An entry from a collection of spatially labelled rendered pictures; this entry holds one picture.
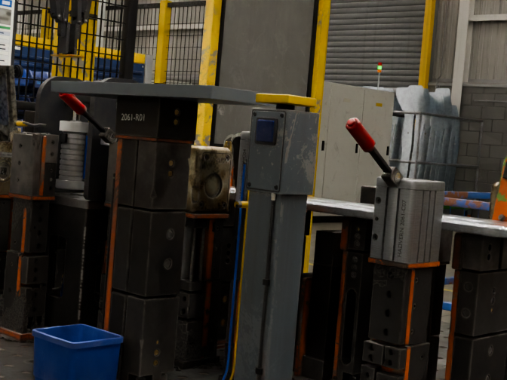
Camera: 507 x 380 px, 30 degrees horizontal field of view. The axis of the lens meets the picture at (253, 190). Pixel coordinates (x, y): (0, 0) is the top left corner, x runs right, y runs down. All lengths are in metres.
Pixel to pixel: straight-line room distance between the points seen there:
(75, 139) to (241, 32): 3.32
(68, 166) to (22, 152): 0.10
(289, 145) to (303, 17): 4.25
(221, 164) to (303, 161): 0.38
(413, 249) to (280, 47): 4.03
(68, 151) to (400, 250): 0.73
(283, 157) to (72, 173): 0.65
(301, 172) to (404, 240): 0.17
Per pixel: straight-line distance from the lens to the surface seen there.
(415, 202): 1.32
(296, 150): 1.26
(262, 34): 5.19
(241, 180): 1.50
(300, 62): 5.45
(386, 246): 1.33
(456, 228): 1.41
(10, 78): 2.12
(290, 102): 1.25
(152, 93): 1.38
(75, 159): 1.80
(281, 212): 1.25
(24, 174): 1.75
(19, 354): 1.69
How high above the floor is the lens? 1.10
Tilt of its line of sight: 3 degrees down
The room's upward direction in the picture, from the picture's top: 5 degrees clockwise
